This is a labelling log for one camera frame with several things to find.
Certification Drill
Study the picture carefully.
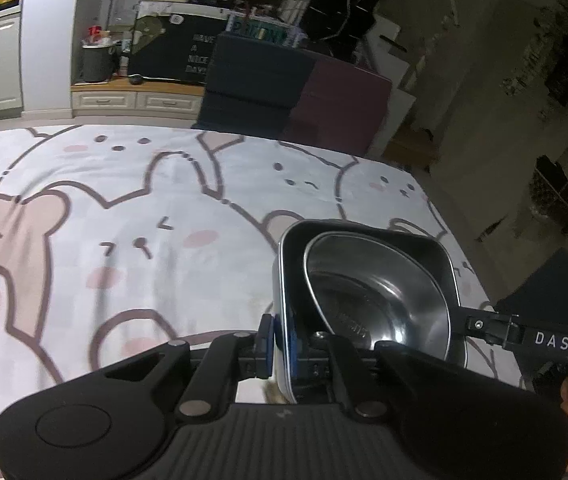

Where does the black wire basket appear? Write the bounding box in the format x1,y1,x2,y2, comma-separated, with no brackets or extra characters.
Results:
530,155,568,234

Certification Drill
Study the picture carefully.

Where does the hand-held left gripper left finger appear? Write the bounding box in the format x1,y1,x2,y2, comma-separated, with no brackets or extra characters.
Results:
99,313,281,426

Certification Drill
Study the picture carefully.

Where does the large rectangular steel tray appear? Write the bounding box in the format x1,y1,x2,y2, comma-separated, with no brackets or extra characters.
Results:
271,219,462,404

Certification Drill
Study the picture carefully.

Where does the oval steel bowl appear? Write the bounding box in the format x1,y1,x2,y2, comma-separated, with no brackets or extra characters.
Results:
303,231,453,362

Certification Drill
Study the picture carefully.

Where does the black lettered banner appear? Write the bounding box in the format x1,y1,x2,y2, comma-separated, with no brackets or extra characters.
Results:
128,11,228,84

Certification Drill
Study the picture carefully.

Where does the grey trash bin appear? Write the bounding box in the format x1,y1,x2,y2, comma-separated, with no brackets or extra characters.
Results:
81,41,116,84

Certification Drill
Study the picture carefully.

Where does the dark blue cushioned chair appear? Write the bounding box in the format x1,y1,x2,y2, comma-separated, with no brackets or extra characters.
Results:
193,31,316,137

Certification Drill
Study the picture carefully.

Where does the wooden bench with drawers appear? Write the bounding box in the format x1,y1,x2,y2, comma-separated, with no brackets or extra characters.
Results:
69,81,206,117

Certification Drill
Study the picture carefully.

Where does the dark teal cloth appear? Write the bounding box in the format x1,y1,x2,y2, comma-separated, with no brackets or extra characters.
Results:
495,249,568,322

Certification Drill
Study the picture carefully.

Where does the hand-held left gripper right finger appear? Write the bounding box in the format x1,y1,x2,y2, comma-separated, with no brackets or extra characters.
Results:
284,329,467,422

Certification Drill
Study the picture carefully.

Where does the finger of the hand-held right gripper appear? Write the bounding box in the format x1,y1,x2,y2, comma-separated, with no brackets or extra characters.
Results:
450,305,521,347

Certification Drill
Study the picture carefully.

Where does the olive green cloth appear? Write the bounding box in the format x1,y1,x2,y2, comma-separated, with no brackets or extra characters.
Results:
130,11,168,54

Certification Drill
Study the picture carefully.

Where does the cardboard box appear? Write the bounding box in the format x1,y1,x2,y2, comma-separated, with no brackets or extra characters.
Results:
383,124,441,172

